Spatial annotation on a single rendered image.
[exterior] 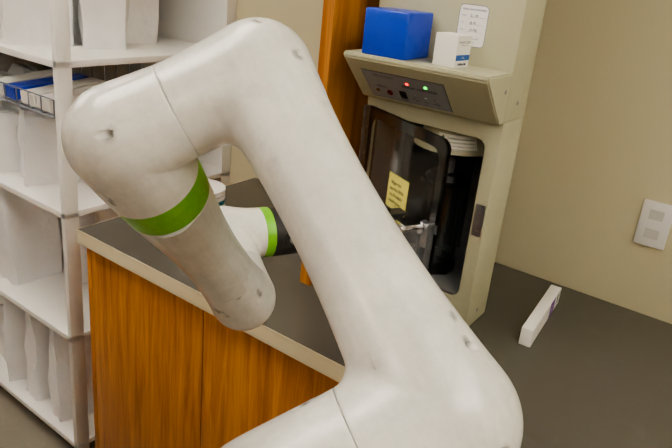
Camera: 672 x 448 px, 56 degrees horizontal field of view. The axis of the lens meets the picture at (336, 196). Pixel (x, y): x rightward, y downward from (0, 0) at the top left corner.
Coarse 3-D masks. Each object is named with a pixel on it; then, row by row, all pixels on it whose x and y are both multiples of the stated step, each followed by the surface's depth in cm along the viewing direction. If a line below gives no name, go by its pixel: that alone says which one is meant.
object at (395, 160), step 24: (384, 120) 134; (384, 144) 135; (408, 144) 126; (432, 144) 119; (384, 168) 135; (408, 168) 127; (432, 168) 120; (384, 192) 136; (408, 192) 128; (432, 192) 120; (408, 216) 128; (432, 216) 121; (408, 240) 129; (432, 240) 122
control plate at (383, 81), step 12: (372, 72) 128; (372, 84) 132; (384, 84) 130; (396, 84) 128; (420, 84) 123; (432, 84) 121; (384, 96) 134; (396, 96) 132; (408, 96) 129; (420, 96) 127; (432, 96) 125; (444, 96) 122; (444, 108) 126
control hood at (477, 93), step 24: (360, 72) 131; (384, 72) 126; (408, 72) 122; (432, 72) 118; (456, 72) 115; (480, 72) 116; (504, 72) 120; (456, 96) 120; (480, 96) 116; (504, 96) 120; (480, 120) 123
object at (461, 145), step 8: (424, 128) 140; (432, 128) 137; (448, 136) 134; (456, 136) 134; (464, 136) 134; (456, 144) 134; (464, 144) 134; (472, 144) 134; (480, 144) 135; (456, 152) 134; (464, 152) 134; (472, 152) 134; (480, 152) 135
